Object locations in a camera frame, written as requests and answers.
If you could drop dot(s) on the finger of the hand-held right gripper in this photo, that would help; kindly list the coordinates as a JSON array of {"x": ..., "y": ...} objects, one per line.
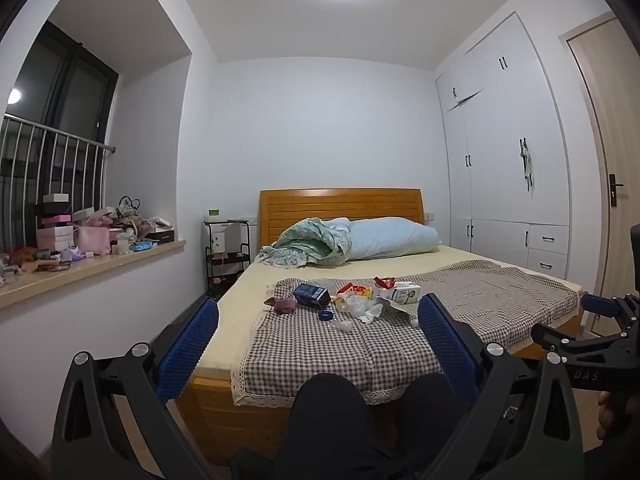
[
  {"x": 597, "y": 306},
  {"x": 547, "y": 336}
]

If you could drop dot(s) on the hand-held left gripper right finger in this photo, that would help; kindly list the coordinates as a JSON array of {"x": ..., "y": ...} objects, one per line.
[{"x": 447, "y": 350}]

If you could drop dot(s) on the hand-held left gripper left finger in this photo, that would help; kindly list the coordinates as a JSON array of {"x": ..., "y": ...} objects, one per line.
[{"x": 190, "y": 350}]

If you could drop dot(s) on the clear plastic bag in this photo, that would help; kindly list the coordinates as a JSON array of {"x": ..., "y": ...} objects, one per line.
[
  {"x": 372, "y": 314},
  {"x": 359, "y": 305}
]

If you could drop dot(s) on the red orange snack bag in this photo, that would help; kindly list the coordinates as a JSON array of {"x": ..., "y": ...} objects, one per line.
[{"x": 347, "y": 288}]

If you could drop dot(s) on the person's right forearm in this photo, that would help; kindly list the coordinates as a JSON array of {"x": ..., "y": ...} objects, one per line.
[{"x": 612, "y": 462}]

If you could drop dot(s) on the person's right hand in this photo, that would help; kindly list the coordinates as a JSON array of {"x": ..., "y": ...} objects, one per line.
[{"x": 611, "y": 412}]

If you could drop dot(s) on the wooden bed with beige mattress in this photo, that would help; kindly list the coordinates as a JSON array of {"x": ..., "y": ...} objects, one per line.
[{"x": 235, "y": 300}]

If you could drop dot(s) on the person's right leg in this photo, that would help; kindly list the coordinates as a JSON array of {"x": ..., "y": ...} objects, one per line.
[{"x": 425, "y": 415}]

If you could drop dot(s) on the person's leg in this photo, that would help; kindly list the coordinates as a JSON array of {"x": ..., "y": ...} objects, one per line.
[
  {"x": 425, "y": 415},
  {"x": 330, "y": 420}
]

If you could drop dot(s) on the white milk carton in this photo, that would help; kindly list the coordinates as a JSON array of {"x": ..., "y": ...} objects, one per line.
[{"x": 404, "y": 292}]

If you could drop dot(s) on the red snack packet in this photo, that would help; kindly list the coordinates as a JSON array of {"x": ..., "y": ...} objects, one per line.
[{"x": 385, "y": 282}]

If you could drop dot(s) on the yellow packet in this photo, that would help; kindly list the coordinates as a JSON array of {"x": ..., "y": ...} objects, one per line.
[{"x": 367, "y": 292}]

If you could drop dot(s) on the maroon pouch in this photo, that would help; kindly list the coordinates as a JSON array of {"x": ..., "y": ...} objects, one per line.
[{"x": 282, "y": 305}]

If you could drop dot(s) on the black metal cart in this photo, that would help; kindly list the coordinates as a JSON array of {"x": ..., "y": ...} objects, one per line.
[{"x": 247, "y": 260}]

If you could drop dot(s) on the small clear plastic cup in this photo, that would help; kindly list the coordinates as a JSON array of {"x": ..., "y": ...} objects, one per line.
[{"x": 343, "y": 326}]

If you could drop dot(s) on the blue plastic wrap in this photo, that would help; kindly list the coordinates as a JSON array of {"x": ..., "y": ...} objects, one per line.
[{"x": 143, "y": 246}]

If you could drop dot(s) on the black flat box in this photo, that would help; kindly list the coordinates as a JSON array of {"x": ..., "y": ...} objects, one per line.
[{"x": 160, "y": 235}]

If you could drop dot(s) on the light blue pillow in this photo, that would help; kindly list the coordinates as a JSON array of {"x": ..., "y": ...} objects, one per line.
[{"x": 395, "y": 240}]

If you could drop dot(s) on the brown checkered blanket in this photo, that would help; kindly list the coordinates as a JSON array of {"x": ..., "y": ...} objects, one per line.
[{"x": 325, "y": 360}]

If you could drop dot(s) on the blue bottle cap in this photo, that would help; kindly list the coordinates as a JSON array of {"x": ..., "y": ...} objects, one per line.
[{"x": 325, "y": 316}]

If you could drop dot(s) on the blue carton box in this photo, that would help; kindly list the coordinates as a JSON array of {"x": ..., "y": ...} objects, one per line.
[{"x": 311, "y": 295}]

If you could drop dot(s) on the person's left leg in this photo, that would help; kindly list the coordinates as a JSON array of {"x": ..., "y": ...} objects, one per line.
[{"x": 330, "y": 420}]

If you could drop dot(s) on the pink bag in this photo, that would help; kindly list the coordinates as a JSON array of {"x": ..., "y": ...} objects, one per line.
[{"x": 93, "y": 239}]

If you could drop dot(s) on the purple wrapped item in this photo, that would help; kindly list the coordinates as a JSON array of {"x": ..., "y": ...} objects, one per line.
[{"x": 72, "y": 254}]

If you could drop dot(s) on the woven handbag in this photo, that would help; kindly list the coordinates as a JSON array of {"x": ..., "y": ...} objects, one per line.
[{"x": 129, "y": 208}]

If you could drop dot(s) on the green floral quilt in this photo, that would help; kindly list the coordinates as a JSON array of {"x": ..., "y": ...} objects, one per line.
[{"x": 305, "y": 242}]

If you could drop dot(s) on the green hanging cloth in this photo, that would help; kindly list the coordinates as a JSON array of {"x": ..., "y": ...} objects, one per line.
[{"x": 527, "y": 162}]

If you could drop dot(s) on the white gift box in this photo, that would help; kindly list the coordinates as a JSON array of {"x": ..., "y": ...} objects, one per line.
[{"x": 55, "y": 237}]

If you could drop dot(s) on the wooden headboard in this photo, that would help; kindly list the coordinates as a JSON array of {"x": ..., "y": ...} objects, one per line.
[{"x": 340, "y": 205}]

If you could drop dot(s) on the beige door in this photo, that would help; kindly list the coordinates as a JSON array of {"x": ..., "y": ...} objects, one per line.
[{"x": 615, "y": 125}]

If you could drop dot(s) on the pink flat box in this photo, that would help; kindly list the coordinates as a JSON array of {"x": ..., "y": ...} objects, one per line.
[{"x": 56, "y": 219}]

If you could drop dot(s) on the brown plush toy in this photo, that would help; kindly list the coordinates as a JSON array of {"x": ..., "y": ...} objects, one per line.
[{"x": 22, "y": 256}]

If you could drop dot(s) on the black and white box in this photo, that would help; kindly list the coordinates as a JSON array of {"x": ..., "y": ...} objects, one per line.
[{"x": 54, "y": 205}]

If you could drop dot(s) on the white wardrobe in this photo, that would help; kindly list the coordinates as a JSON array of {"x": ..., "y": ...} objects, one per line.
[{"x": 500, "y": 125}]

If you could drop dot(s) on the metal window railing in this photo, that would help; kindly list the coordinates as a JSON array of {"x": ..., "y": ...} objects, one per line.
[{"x": 65, "y": 136}]

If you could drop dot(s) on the dark window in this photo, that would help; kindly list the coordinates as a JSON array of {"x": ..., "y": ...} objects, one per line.
[{"x": 75, "y": 90}]

